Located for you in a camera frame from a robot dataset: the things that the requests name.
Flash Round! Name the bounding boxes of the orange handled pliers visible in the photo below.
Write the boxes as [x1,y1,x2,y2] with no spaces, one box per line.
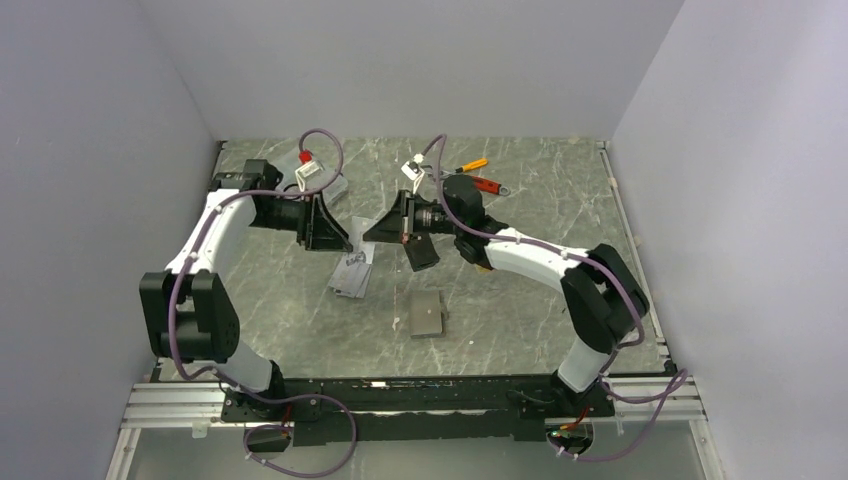
[422,158,489,178]

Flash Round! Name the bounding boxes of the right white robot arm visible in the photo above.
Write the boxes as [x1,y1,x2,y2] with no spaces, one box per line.
[362,175,650,415]

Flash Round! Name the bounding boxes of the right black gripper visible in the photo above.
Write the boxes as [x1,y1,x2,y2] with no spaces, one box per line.
[364,190,463,245]

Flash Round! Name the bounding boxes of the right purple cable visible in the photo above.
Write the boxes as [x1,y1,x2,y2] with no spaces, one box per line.
[410,134,690,464]

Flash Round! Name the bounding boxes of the red adjustable wrench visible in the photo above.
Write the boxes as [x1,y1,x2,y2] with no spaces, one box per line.
[472,176,511,196]

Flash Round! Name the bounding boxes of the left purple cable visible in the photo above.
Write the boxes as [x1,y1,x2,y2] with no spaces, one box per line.
[165,128,359,480]

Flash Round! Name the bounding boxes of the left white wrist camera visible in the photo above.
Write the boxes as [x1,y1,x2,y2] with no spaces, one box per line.
[294,150,326,192]

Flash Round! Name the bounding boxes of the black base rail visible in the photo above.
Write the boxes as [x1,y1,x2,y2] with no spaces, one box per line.
[221,374,615,446]

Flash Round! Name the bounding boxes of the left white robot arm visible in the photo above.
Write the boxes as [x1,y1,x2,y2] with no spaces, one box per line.
[139,159,353,420]

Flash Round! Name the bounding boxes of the purple cable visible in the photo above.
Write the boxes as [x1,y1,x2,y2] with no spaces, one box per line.
[165,128,359,480]
[410,134,690,464]

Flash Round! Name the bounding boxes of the black card wallet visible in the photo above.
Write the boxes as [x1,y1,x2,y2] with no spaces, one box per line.
[404,235,440,272]

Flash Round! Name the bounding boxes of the clear plastic organizer box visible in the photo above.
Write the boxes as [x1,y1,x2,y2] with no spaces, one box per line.
[271,148,348,206]

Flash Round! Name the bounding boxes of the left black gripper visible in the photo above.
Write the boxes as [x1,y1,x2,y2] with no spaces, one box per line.
[251,190,353,253]

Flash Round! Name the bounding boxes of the grey card holder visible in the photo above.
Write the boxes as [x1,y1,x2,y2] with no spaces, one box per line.
[408,290,447,339]

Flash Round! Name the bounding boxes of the silver credit cards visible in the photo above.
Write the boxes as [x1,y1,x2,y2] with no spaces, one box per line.
[328,216,376,299]

